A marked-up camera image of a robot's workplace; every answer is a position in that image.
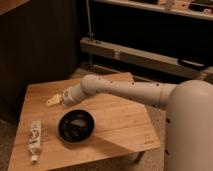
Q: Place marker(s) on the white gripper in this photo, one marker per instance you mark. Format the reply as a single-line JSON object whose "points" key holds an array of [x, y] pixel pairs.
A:
{"points": [[65, 98]]}

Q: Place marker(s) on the white plastic bottle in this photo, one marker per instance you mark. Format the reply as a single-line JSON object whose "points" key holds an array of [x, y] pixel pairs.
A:
{"points": [[34, 143]]}

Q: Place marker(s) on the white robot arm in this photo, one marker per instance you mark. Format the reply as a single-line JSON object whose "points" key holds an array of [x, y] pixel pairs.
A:
{"points": [[188, 106]]}

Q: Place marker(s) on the black ceramic bowl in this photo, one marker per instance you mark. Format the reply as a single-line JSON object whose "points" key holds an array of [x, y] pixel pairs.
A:
{"points": [[76, 126]]}

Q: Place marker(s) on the wooden table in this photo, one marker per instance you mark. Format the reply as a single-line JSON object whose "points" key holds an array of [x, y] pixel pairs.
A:
{"points": [[122, 127]]}

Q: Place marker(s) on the vertical metal pole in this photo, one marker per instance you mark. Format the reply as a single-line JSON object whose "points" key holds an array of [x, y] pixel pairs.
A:
{"points": [[90, 32]]}

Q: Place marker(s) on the wooden counter corner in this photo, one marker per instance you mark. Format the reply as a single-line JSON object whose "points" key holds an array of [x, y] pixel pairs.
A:
{"points": [[8, 5]]}

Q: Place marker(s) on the grey metal beam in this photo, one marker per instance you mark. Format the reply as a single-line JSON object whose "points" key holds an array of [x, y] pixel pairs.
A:
{"points": [[145, 59]]}

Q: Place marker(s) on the wooden shelf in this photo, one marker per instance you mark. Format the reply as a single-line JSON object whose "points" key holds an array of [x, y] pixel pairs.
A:
{"points": [[156, 8]]}

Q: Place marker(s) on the black handle on beam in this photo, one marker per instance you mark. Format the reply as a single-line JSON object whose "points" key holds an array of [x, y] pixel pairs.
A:
{"points": [[192, 65]]}

